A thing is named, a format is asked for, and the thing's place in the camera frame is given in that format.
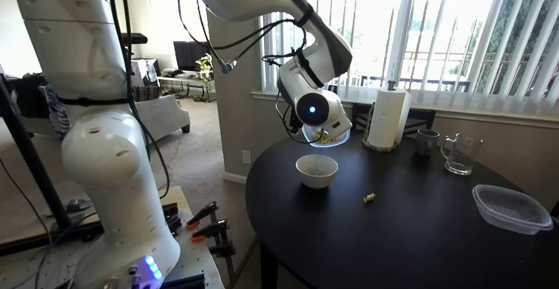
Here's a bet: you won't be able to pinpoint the clear plastic lunchbox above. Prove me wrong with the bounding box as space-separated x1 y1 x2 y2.
301 124 351 148

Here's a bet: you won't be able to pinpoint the white bowl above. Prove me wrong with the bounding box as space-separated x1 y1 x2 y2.
296 154 339 189

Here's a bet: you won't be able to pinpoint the clear plastic lunchbox lid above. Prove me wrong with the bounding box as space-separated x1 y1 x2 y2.
472 184 554 235

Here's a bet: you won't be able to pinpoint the heap of yellow food pieces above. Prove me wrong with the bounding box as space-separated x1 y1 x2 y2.
312 132 341 145

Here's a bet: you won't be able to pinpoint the green potted plant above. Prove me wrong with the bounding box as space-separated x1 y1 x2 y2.
195 54 215 102

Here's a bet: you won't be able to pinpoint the low television table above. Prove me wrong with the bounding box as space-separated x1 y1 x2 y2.
157 72 217 103

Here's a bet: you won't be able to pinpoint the paper towel roll on holder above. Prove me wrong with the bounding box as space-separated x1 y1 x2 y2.
362 80 413 152

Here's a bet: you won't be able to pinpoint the black orange clamp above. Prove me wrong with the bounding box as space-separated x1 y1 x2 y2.
191 219 237 287
186 201 219 231

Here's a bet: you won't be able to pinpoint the grey sofa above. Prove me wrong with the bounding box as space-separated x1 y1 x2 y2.
135 94 191 144

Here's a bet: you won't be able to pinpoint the black television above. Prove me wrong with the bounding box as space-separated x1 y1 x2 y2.
173 41 213 72

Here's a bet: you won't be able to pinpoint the woven basket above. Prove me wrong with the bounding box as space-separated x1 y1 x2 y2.
132 85 162 102

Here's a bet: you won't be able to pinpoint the black chair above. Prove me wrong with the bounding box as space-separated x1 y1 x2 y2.
352 102 436 139

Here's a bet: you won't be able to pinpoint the grey mug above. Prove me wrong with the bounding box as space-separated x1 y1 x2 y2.
415 129 440 156

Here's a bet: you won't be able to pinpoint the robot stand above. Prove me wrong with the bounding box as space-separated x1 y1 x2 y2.
0 186 226 289

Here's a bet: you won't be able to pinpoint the clear glass jug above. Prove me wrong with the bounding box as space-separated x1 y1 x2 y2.
440 133 483 175

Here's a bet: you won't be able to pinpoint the white vertical blinds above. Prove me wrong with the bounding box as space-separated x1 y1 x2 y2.
260 0 559 116

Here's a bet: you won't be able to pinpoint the blue white pillow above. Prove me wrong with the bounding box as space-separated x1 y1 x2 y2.
44 85 71 142

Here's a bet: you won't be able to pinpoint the camera on mount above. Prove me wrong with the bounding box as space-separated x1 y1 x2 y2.
121 33 148 45

